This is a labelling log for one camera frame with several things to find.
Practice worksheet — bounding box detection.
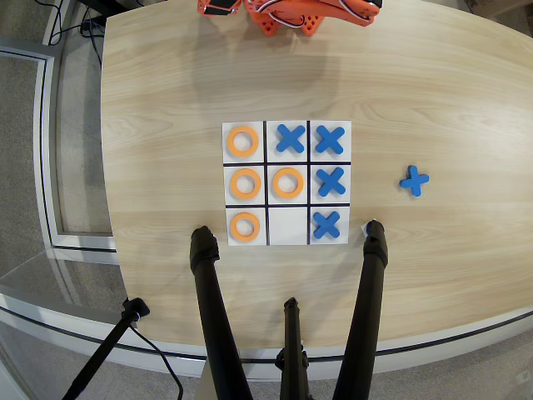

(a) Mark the orange foam ring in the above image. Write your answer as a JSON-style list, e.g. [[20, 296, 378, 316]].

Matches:
[[229, 168, 262, 200], [229, 211, 262, 243], [226, 126, 261, 158], [271, 167, 305, 198]]

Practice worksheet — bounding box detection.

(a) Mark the brown cardboard box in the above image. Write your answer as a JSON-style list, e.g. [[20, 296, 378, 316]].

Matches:
[[460, 0, 533, 18]]

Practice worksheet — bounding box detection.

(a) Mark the white tic-tac-toe board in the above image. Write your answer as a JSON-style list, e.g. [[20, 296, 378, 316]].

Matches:
[[222, 120, 353, 247]]

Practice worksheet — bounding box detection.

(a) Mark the blue foam cross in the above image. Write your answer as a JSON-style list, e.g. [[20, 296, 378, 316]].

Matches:
[[316, 166, 347, 198], [399, 164, 431, 198], [276, 123, 307, 154], [315, 124, 346, 155], [311, 211, 341, 241]]

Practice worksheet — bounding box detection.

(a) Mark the thick black tripod leg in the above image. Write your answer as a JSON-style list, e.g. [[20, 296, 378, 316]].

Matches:
[[189, 226, 255, 400], [331, 220, 389, 400]]

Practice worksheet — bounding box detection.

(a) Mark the thin black tripod leg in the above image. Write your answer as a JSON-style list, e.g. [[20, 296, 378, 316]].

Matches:
[[274, 297, 311, 400]]

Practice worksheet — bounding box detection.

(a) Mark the black stand pole with clamp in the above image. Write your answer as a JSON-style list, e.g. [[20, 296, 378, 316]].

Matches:
[[61, 297, 151, 400]]

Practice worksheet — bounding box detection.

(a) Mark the black furniture base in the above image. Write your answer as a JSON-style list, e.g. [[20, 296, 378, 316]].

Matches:
[[78, 0, 122, 18]]

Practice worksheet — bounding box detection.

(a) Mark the black cable of stand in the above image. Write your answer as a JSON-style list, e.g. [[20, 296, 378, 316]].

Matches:
[[128, 324, 184, 400]]

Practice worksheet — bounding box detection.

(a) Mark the grey metal glass frame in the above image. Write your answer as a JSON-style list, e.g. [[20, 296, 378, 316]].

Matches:
[[0, 36, 120, 255]]

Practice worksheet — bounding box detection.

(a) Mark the black floor power cable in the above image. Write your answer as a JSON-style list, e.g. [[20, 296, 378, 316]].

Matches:
[[41, 0, 105, 63]]

